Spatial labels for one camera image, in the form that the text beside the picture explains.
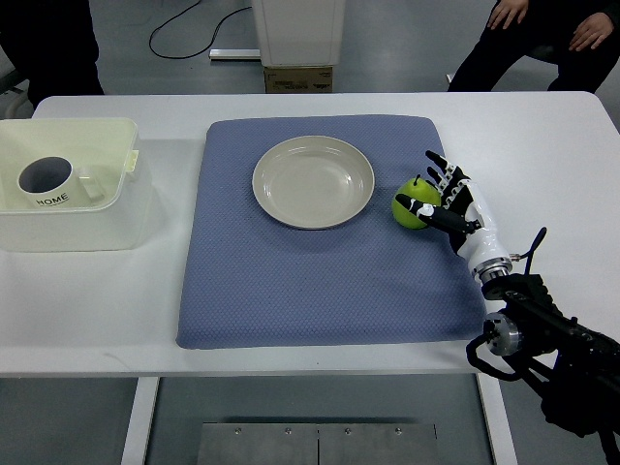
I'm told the metal floor plate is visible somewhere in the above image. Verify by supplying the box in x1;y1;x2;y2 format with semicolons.
197;422;440;464

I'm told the beige round plate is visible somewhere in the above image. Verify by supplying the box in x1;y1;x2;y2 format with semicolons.
252;136;375;230

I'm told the white HOME mug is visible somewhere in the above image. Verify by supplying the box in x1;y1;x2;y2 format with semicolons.
16;156;105;209

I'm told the white plastic bin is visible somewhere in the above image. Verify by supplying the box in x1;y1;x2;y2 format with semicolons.
1;117;152;252

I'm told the cardboard box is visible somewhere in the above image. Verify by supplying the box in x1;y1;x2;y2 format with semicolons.
263;66;333;94

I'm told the white table leg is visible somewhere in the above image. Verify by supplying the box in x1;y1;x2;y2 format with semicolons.
476;374;518;465
120;377;160;465

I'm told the white pedestal base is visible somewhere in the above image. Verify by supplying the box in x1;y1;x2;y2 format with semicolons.
208;0;346;68

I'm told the white table leg left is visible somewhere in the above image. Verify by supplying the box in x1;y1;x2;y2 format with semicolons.
120;377;160;465

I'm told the person in black at left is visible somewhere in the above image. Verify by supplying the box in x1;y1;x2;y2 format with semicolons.
1;0;104;107

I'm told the blue fabric mat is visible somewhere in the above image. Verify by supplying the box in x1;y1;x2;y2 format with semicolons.
176;115;485;349

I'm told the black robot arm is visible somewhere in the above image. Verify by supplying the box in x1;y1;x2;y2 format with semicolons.
464;250;619;464

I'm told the black floor cable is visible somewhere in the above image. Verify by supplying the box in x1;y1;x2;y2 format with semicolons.
148;0;253;59

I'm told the green pear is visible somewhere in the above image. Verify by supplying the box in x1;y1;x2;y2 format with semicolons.
390;173;443;230

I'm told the seated person at right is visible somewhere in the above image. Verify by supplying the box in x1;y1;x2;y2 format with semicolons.
449;1;619;93

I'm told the white table leg right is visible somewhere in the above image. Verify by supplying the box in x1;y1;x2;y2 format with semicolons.
476;374;518;465

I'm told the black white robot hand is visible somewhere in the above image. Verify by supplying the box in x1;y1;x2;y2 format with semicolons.
395;150;512;284

